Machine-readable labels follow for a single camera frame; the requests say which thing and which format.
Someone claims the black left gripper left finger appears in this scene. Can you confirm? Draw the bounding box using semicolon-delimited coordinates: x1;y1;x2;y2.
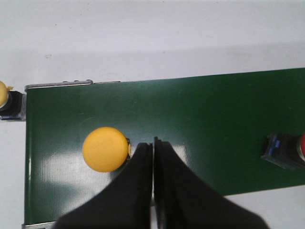
56;143;153;229

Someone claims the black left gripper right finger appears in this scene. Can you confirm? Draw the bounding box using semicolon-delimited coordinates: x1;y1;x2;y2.
153;138;268;229

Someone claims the yellow mushroom push button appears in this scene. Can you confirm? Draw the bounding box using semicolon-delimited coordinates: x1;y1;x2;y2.
82;127;131;172

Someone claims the red mushroom push button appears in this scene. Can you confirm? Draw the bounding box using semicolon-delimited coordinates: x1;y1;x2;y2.
261;133;305;169

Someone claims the green conveyor belt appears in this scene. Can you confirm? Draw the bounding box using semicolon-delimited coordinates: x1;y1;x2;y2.
24;68;305;225

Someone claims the black push button base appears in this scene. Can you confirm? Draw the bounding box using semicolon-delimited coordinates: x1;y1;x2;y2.
0;81;26;121

